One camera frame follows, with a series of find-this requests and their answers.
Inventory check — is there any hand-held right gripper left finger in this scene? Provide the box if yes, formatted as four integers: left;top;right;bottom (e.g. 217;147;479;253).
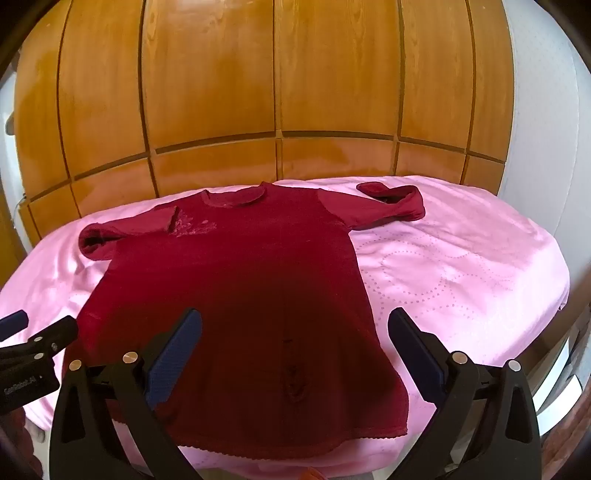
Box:
50;308;204;480

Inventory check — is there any dark red knit sweater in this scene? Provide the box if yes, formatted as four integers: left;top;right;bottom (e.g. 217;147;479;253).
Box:
78;181;426;450

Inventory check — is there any pink dotted bed sheet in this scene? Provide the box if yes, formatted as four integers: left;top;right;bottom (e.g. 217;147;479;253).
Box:
0;174;570;480

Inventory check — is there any person's dark red clothing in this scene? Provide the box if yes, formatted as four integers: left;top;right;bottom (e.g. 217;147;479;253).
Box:
0;408;46;467

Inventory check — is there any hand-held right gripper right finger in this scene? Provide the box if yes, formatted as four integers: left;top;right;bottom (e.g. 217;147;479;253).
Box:
388;307;542;480

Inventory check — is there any glossy wooden wardrobe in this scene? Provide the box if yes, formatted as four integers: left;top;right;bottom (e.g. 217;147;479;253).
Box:
13;0;517;243

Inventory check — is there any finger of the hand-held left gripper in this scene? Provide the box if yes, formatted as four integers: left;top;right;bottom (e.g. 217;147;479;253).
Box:
0;316;79;366
0;310;29;341

